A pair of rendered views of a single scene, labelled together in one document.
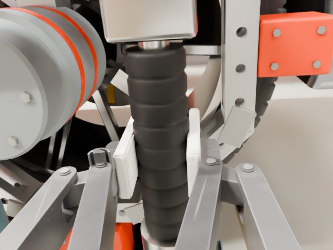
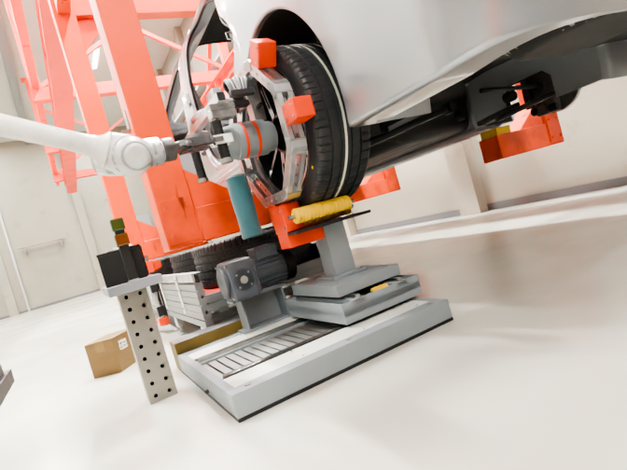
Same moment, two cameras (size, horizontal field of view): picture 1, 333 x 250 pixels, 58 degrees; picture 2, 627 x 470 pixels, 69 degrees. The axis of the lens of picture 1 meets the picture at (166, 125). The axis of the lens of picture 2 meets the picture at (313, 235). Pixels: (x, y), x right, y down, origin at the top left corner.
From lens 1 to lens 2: 1.59 m
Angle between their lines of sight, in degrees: 59
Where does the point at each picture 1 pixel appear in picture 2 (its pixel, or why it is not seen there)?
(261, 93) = (313, 133)
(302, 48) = (289, 111)
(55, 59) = (235, 132)
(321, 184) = not seen: outside the picture
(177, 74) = (215, 124)
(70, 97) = (240, 142)
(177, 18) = (211, 116)
